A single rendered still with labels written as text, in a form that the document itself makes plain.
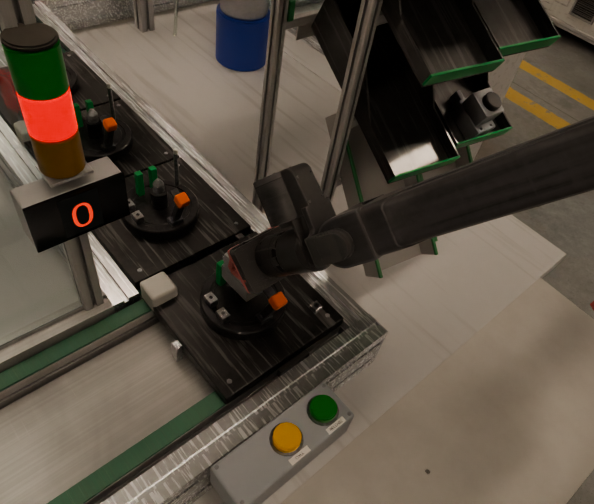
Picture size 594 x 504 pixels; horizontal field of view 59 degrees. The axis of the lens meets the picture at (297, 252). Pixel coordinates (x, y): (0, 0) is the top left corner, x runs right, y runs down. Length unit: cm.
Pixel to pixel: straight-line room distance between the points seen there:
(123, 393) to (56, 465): 13
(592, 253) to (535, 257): 159
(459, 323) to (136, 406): 62
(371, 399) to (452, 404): 15
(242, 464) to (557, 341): 69
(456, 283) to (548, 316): 20
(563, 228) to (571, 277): 33
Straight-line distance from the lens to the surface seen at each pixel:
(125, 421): 83
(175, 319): 85
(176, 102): 149
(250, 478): 75
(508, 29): 88
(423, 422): 95
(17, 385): 87
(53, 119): 60
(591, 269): 280
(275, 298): 75
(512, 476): 98
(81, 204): 67
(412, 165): 82
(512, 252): 128
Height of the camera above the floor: 167
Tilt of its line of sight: 48 degrees down
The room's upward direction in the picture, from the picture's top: 11 degrees clockwise
